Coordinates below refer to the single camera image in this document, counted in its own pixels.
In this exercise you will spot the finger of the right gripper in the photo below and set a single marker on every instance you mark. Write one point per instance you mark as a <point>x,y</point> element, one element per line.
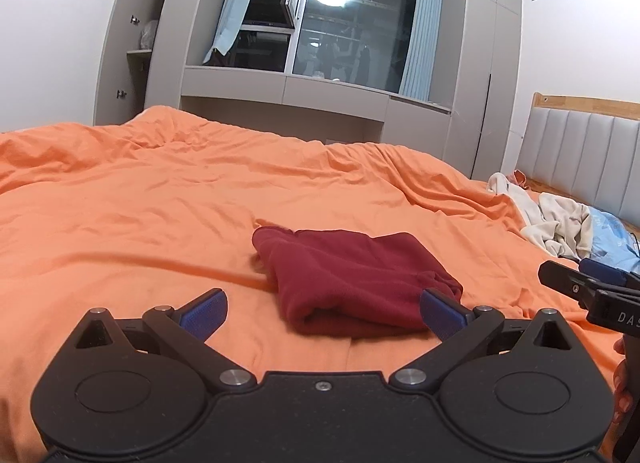
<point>573,284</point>
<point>602,272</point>

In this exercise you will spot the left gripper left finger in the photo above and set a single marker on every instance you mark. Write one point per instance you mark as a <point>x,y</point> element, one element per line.
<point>182,333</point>

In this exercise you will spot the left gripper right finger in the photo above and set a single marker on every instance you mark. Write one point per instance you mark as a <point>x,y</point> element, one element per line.
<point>464,335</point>

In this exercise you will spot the dark red sweater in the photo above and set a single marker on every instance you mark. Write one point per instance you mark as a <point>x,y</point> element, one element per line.
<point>344,283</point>

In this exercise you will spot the right hand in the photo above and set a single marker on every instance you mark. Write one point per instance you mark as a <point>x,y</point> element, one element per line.
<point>622,396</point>

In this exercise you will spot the light blue garment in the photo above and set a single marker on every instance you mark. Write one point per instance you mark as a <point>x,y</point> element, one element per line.
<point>612,244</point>

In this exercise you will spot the beige garment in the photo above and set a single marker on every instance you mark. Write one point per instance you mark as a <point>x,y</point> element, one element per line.
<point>559,225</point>

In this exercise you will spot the orange duvet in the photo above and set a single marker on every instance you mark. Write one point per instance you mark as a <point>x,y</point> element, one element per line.
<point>162,209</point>

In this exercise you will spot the grey padded headboard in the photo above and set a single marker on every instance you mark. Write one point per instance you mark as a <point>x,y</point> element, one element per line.
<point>586,149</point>

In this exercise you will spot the open wardrobe door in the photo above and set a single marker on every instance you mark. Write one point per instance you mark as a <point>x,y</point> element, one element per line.
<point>125,62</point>

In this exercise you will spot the right light blue curtain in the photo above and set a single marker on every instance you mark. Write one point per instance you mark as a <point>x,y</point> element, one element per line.
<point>418,73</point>

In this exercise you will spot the plastic bag on shelf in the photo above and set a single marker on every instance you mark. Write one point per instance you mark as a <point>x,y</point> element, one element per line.
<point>148,35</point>

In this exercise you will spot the grey built-in wardrobe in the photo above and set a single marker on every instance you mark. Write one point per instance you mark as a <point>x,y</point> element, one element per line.
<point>465,121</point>

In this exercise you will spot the window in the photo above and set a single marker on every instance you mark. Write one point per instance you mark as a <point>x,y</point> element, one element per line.
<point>362,42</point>

